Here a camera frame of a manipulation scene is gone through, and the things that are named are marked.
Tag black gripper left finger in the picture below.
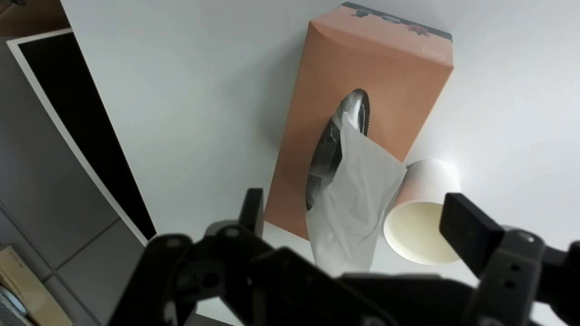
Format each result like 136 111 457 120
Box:
107 187 274 326

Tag white paper cup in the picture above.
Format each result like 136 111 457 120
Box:
383 158 464 269

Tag white tissue sheet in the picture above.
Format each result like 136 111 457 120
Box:
305 124 408 278

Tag large open cardboard box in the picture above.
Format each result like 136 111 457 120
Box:
0 244 75 326

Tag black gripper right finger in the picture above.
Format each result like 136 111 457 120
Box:
439 193 580 326

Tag black board white edge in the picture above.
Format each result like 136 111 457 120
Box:
6 28 160 247

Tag orange tissue box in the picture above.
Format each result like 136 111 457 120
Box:
263 3 455 242

